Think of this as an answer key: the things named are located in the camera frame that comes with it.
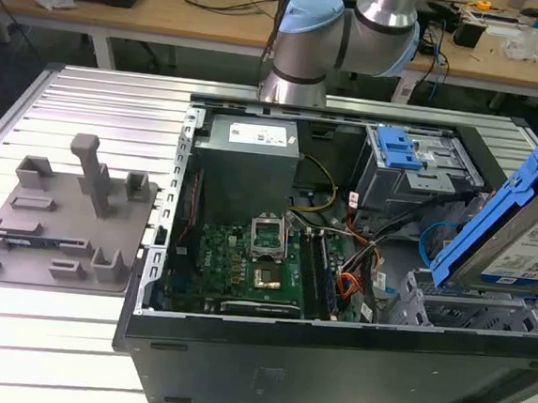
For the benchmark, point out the small black box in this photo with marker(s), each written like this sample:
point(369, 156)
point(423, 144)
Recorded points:
point(469, 32)

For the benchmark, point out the black graphics card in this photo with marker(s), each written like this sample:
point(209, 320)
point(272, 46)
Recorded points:
point(259, 308)

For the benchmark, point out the grey metal drive cage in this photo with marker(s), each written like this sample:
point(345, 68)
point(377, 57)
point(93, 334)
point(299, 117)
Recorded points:
point(383, 188)

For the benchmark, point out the grey power supply unit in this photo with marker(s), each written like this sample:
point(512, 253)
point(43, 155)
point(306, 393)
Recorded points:
point(243, 175)

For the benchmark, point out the blue plastic drive latch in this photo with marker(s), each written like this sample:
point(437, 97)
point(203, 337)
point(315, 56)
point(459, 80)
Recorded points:
point(396, 149)

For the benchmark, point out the white label sticker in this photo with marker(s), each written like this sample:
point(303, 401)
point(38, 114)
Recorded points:
point(403, 90)

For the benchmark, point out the CPU socket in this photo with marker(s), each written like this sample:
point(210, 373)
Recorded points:
point(268, 278)

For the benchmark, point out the black open PC case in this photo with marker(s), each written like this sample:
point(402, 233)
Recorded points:
point(329, 372)

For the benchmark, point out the clear plastic bag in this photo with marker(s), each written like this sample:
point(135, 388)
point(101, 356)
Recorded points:
point(525, 45)

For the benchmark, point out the RAM stick with blue label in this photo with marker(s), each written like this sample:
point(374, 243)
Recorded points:
point(30, 241)

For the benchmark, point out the hard disk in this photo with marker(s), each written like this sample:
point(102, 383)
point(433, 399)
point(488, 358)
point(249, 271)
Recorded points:
point(524, 247)

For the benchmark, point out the RAM slot with blue clips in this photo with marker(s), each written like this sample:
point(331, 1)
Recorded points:
point(329, 282)

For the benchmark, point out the wooden desk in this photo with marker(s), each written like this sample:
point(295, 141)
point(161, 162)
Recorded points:
point(172, 18)

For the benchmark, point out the grey parts rack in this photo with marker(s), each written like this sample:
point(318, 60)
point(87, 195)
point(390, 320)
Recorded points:
point(60, 221)

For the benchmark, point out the green motherboard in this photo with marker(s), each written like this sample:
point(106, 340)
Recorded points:
point(216, 263)

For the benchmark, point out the yellow tape roll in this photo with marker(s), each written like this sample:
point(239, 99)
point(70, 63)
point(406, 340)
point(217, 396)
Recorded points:
point(481, 5)

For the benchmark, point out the grey metal disk bay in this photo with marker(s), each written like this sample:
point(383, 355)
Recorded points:
point(467, 310)

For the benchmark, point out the thin metal locking lever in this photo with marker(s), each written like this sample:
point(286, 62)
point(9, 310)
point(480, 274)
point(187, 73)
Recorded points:
point(287, 231)

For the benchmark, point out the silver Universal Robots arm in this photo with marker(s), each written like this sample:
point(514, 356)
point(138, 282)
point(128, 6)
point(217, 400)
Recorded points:
point(311, 40)

